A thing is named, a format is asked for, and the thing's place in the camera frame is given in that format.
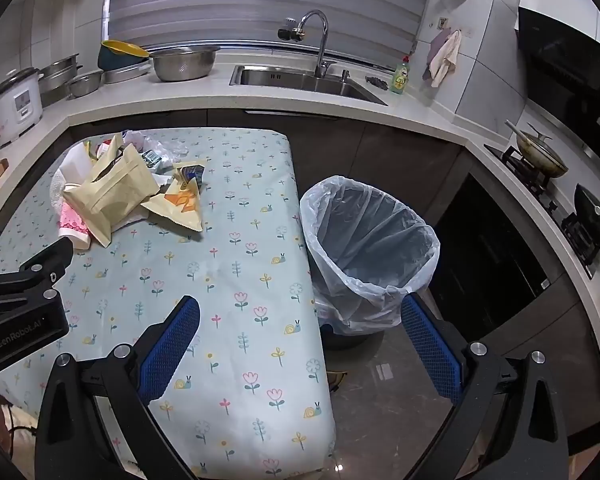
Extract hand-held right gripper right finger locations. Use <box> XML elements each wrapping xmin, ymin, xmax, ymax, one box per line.
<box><xmin>401</xmin><ymin>292</ymin><xmax>571</xmax><ymax>480</ymax></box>

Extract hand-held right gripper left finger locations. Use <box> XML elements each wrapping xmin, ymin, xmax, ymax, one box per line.
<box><xmin>34</xmin><ymin>295</ymin><xmax>201</xmax><ymax>480</ymax></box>

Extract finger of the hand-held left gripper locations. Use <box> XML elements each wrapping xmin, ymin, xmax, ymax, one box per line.
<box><xmin>0</xmin><ymin>237</ymin><xmax>75</xmax><ymax>314</ymax></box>

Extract dark trash bin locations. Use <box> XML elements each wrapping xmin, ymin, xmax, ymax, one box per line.
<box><xmin>317</xmin><ymin>305</ymin><xmax>387</xmax><ymax>352</ymax></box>

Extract clear plastic bin liner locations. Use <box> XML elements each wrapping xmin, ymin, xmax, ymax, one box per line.
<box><xmin>300</xmin><ymin>175</ymin><xmax>441</xmax><ymax>336</ymax></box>

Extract pink patterned packet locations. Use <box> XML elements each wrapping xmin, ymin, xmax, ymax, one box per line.
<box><xmin>58</xmin><ymin>201</ymin><xmax>92</xmax><ymax>251</ymax></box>

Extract floral tablecloth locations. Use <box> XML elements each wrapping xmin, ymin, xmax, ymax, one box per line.
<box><xmin>0</xmin><ymin>127</ymin><xmax>337</xmax><ymax>480</ymax></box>

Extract built-in black oven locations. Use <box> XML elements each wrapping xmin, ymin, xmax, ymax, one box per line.
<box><xmin>427</xmin><ymin>172</ymin><xmax>551</xmax><ymax>331</ymax></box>

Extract white crumpled paper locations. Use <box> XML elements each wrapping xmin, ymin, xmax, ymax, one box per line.
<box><xmin>50</xmin><ymin>149</ymin><xmax>99</xmax><ymax>211</ymax></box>

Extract beige tissue packet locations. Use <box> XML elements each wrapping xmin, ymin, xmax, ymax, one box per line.
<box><xmin>62</xmin><ymin>144</ymin><xmax>161</xmax><ymax>249</ymax></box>

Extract white rice cooker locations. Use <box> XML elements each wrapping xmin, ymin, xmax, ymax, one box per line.
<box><xmin>0</xmin><ymin>67</ymin><xmax>45</xmax><ymax>146</ymax></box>

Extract yellow orange snack packet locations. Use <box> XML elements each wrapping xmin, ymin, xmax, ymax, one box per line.
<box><xmin>140</xmin><ymin>177</ymin><xmax>205</xmax><ymax>234</ymax></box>

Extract stacked steel pots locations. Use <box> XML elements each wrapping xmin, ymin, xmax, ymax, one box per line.
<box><xmin>39</xmin><ymin>53</ymin><xmax>84</xmax><ymax>107</ymax></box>

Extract crumpled clear plastic wrap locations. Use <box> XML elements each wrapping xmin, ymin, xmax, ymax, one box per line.
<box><xmin>122</xmin><ymin>130</ymin><xmax>189</xmax><ymax>171</ymax></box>

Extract small steel bowl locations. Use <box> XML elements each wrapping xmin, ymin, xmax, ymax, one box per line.
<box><xmin>67</xmin><ymin>70</ymin><xmax>105</xmax><ymax>100</ymax></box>

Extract beige blue snack wrapper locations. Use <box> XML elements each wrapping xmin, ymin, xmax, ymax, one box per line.
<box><xmin>172</xmin><ymin>159</ymin><xmax>207</xmax><ymax>184</ymax></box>

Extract black gas stove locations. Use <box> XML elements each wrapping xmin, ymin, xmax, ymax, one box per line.
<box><xmin>483</xmin><ymin>143</ymin><xmax>600</xmax><ymax>281</ymax></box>

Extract black pan with lid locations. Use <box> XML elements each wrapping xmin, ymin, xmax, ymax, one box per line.
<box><xmin>572</xmin><ymin>183</ymin><xmax>600</xmax><ymax>250</ymax></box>

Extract steel tray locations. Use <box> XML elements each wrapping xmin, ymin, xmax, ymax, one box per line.
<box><xmin>102</xmin><ymin>62</ymin><xmax>154</xmax><ymax>85</ymax></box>

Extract blue yellow bowl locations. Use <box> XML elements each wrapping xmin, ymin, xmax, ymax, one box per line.
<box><xmin>98</xmin><ymin>40</ymin><xmax>151</xmax><ymax>71</ymax></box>

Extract wok with lid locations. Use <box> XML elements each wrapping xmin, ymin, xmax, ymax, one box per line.
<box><xmin>503</xmin><ymin>120</ymin><xmax>570</xmax><ymax>179</ymax></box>

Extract steel colander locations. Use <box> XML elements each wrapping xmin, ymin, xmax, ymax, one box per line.
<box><xmin>150</xmin><ymin>45</ymin><xmax>222</xmax><ymax>83</ymax></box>

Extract green dish soap bottle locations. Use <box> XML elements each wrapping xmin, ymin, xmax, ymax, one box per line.
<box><xmin>389</xmin><ymin>56</ymin><xmax>412</xmax><ymax>95</ymax></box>

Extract cream hanging towel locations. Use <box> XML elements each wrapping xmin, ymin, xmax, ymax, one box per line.
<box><xmin>422</xmin><ymin>30</ymin><xmax>463</xmax><ymax>89</ymax></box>

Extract steel sink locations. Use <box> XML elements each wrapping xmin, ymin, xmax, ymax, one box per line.
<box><xmin>229</xmin><ymin>63</ymin><xmax>389</xmax><ymax>107</ymax></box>

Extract purple hanging cloth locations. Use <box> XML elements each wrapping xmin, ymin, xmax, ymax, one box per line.
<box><xmin>426</xmin><ymin>27</ymin><xmax>453</xmax><ymax>64</ymax></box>

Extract black range hood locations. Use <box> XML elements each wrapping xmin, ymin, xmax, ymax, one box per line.
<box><xmin>517</xmin><ymin>5</ymin><xmax>600</xmax><ymax>162</ymax></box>

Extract chrome faucet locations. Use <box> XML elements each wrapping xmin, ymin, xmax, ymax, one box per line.
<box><xmin>278</xmin><ymin>9</ymin><xmax>337</xmax><ymax>80</ymax></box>

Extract grey window blind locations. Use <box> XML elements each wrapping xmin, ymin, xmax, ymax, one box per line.
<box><xmin>102</xmin><ymin>0</ymin><xmax>434</xmax><ymax>64</ymax></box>

